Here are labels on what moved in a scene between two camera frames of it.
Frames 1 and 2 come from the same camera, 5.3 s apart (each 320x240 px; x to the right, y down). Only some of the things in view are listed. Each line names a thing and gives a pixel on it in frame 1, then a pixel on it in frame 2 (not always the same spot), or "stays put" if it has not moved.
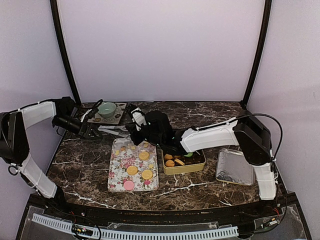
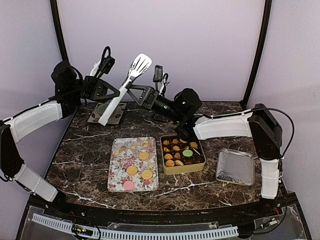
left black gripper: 85,130 to 94,88
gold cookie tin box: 178,161 stays put
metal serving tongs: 117,130 to 141,62
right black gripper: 137,139 to 149,95
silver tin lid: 232,166 stays put
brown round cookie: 168,156 stays put
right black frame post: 263,41 stays put
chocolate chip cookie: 169,163 stays put
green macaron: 188,155 stays put
